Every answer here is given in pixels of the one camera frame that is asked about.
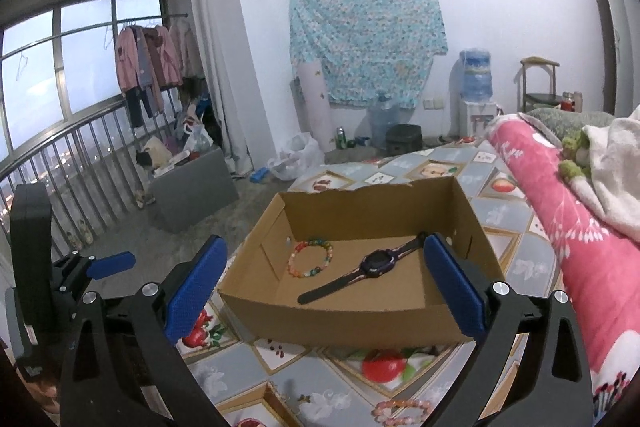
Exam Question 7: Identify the black smart watch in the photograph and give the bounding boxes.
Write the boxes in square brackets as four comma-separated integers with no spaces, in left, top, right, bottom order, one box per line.
[297,232,426,306]

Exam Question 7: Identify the brown cardboard box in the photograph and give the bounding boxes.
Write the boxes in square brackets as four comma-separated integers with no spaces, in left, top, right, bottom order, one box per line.
[218,178,503,349]

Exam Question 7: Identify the pink bead bracelet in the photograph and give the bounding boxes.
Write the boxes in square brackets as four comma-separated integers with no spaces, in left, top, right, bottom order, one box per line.
[370,397,435,426]

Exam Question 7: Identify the colourful bead bracelet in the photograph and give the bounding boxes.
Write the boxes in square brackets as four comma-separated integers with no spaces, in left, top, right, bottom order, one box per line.
[286,237,334,279]

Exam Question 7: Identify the metal window railing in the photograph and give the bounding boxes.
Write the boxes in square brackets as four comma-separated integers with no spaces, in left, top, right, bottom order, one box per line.
[1,103,146,258]

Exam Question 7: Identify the patterned grey bed sheet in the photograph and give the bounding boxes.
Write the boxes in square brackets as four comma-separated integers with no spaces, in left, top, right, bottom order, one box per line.
[177,139,559,426]

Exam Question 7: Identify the pink floral blanket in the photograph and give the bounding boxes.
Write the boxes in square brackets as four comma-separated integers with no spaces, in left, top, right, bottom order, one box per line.
[487,115,639,421]

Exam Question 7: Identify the grey storage box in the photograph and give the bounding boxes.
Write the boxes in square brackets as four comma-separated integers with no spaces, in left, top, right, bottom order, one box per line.
[149,148,239,233]

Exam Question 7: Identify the green plush toy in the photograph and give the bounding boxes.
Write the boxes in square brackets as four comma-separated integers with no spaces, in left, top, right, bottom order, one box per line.
[559,130,591,182]

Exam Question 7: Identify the black waste bin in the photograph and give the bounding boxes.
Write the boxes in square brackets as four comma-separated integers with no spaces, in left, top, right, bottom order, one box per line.
[385,124,423,155]

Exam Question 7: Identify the white water dispenser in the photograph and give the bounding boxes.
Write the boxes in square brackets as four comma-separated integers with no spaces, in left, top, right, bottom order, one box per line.
[458,100,498,138]

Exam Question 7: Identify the white fluffy blanket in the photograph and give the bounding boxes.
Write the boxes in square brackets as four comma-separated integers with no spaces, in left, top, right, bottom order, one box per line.
[572,107,639,243]

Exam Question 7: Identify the blue packet on floor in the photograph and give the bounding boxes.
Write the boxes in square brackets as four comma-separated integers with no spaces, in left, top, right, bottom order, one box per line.
[250,167,270,183]

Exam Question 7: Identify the wooden chair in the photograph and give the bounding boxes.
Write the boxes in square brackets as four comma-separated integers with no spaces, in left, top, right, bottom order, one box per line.
[520,56,562,113]

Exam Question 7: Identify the blue floor water jug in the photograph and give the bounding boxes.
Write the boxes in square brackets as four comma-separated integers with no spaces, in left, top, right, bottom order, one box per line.
[367,91,400,150]

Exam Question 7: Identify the green drink can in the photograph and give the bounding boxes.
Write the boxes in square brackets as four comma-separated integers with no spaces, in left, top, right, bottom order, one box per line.
[336,127,347,150]

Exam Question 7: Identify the blue dispenser water bottle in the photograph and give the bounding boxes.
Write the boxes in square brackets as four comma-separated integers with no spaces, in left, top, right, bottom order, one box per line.
[460,49,494,103]

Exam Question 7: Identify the hanging pink clothes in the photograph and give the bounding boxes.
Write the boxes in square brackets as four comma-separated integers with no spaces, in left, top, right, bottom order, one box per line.
[115,18,206,129]

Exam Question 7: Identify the dark brown door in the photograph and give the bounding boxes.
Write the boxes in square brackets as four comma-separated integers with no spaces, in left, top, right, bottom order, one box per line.
[601,0,625,116]

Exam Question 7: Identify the white plastic bag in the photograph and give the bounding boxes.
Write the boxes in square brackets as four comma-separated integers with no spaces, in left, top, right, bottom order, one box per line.
[267,132,324,181]

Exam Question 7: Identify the rolled pink mat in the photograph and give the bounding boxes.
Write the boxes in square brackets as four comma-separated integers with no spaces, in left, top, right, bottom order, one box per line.
[297,60,336,153]

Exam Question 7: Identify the white curtain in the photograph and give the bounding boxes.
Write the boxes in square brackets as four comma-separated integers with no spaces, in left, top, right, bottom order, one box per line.
[191,0,276,174]

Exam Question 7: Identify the teal floral wall cloth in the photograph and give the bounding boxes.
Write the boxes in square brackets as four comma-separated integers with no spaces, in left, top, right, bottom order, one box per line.
[288,0,448,110]

